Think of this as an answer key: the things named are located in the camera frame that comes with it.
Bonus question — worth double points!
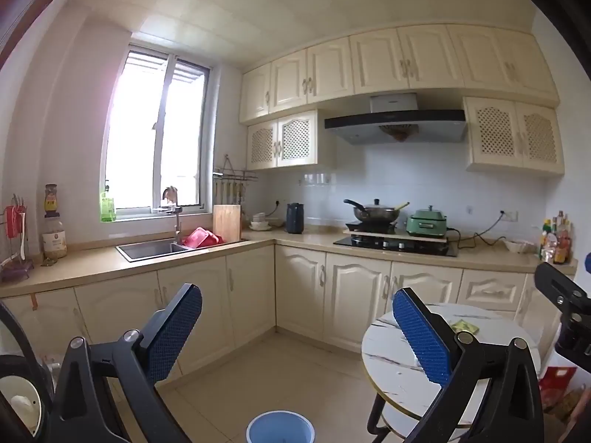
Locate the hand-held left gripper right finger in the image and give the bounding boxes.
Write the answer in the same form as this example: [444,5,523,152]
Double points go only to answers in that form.
[392,287,546,443]

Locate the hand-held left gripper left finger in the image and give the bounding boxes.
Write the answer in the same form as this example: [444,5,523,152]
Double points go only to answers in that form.
[50,283,204,443]

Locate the blue trash bin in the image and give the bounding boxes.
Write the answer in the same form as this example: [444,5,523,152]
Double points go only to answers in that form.
[246,410,317,443]

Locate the person's right forearm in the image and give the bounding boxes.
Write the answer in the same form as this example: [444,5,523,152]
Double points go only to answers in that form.
[558,399,591,443]

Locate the round marble table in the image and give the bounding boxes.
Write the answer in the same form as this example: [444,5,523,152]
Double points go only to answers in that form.
[361,303,541,443]

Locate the group of condiment bottles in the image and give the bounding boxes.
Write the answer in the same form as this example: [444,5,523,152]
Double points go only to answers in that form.
[538,211,573,265]

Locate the steel kitchen sink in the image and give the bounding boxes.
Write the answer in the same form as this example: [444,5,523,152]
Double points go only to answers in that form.
[115,238,250,261]

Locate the red carton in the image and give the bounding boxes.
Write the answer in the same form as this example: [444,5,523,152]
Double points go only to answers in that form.
[538,365,578,407]

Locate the red plastic basin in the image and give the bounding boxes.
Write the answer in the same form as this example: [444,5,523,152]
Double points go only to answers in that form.
[180,227,225,248]

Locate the black gas stove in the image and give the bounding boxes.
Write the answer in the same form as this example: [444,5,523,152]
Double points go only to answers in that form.
[333,234,458,258]

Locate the steel faucet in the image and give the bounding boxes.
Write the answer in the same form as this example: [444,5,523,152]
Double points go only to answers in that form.
[154,206,183,245]

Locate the wooden stove board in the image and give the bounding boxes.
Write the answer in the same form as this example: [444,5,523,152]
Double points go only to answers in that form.
[344,226,448,242]

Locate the yellow patterned bag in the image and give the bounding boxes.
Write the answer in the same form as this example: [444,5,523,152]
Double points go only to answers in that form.
[545,390,585,425]

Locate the wooden cutting board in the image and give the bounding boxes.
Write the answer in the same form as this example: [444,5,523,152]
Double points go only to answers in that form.
[213,203,242,244]

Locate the green electric cooker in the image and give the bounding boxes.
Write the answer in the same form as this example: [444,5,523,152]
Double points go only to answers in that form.
[406,205,448,236]

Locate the stack of white dishes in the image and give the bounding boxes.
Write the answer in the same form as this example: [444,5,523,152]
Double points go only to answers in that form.
[250,212,284,231]

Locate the black wok with lid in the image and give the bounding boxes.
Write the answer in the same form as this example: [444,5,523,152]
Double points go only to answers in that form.
[344,198,411,223]

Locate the green dish soap bottle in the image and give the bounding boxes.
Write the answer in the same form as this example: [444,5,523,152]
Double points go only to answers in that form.
[100,186,116,223]

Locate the large clear jar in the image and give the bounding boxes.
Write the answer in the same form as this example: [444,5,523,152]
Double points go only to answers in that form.
[42,216,68,259]

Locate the black electric kettle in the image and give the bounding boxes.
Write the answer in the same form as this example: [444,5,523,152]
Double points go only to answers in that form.
[286,202,305,234]

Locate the purple plastic holder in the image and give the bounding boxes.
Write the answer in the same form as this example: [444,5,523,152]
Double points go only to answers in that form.
[0,258,35,283]

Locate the yellow label sauce bottle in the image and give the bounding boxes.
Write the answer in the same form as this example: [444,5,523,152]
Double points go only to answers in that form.
[44,183,62,217]

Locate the kitchen window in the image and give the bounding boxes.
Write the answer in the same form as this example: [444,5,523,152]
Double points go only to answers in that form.
[100,44,218,221]

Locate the red hanging utensil set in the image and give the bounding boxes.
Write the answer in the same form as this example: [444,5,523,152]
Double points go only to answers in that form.
[4,194,28,261]

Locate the black range hood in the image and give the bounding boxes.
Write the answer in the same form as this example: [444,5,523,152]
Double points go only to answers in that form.
[324,93,467,145]

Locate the black power cable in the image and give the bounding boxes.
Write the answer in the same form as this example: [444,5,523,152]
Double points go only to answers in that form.
[445,212,509,250]

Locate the lattice door wall cabinet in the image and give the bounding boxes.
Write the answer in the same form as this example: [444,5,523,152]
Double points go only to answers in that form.
[463,97,565,176]
[246,110,337,171]

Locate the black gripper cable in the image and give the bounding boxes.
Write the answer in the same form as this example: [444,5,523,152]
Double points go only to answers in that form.
[0,301,51,379]

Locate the wall utensil rack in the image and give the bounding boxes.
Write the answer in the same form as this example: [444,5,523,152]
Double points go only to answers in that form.
[212,154,258,206]

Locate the cream upper wall cabinet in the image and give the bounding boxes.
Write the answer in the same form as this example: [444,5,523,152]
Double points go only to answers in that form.
[239,24,561,123]

